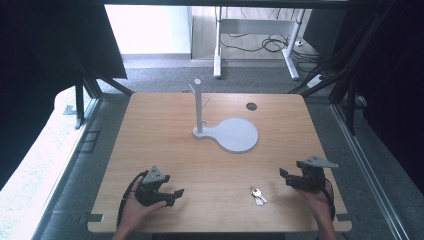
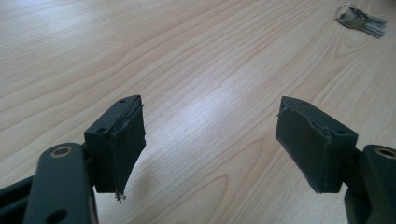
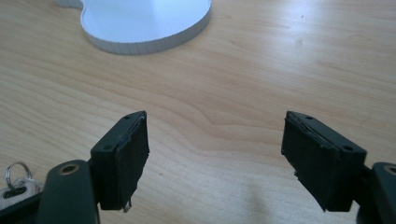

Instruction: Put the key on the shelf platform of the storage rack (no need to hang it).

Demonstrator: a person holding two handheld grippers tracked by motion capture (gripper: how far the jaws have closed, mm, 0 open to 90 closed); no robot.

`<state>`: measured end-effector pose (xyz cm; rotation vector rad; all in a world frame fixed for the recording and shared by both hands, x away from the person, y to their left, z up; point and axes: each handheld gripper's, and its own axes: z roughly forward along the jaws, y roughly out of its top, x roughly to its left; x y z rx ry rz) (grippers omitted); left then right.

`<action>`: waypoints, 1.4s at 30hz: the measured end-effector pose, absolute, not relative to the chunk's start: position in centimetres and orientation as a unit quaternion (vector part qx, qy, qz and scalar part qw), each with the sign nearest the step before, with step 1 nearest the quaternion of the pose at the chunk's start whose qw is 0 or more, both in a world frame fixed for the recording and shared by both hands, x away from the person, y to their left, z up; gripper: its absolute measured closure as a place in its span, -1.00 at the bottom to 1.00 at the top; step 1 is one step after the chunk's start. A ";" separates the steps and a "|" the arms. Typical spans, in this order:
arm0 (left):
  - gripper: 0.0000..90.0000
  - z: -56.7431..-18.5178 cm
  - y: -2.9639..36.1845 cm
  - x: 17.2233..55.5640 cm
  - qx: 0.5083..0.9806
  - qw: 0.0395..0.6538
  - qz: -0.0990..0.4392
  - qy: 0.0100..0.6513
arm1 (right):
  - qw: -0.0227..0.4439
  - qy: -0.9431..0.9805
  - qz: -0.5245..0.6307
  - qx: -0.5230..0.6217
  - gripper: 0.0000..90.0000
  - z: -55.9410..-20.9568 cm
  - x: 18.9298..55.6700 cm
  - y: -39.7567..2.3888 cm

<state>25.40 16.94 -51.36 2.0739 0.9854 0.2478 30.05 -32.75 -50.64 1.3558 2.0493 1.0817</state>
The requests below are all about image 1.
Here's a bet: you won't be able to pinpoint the white metal desk frame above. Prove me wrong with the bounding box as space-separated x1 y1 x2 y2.
213 5 307 81

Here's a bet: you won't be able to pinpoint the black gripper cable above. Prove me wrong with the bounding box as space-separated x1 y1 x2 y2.
115 170 149 228
320 177 337 222

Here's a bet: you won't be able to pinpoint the white power strip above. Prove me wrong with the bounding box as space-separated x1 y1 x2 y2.
306 73 326 89

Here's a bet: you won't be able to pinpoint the white wall panel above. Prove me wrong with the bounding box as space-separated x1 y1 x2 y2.
104 4 194 56

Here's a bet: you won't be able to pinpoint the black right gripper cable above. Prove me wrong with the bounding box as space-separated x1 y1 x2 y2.
320 177 337 222

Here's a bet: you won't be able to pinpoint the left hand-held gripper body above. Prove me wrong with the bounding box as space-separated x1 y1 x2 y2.
134 165 171 208

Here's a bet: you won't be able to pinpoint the silver bunch of keys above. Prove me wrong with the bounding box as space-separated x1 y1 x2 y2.
249 186 268 207

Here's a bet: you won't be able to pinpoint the black floor cables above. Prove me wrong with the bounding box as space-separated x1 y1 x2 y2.
220 31 321 73

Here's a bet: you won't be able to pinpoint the black metal frame strut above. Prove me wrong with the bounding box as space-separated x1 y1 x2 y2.
71 56 135 130
288 0 398 136

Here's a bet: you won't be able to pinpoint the person's right hand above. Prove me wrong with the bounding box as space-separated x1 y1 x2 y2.
294 183 335 221

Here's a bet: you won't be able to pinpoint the black curtain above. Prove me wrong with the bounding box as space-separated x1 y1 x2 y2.
301 0 424 194
0 0 128 191

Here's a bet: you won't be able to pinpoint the dark floor socket plate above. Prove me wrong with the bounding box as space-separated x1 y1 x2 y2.
79 130 101 154

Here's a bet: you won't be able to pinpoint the person's left hand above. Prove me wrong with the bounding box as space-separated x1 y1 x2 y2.
117 178 168 232

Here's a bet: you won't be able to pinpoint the white key rack stand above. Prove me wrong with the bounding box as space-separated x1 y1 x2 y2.
187 78 260 154

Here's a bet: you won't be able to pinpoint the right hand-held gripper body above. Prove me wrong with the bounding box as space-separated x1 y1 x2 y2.
295 155 340 195

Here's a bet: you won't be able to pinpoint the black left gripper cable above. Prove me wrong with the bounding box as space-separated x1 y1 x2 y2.
115 170 149 228

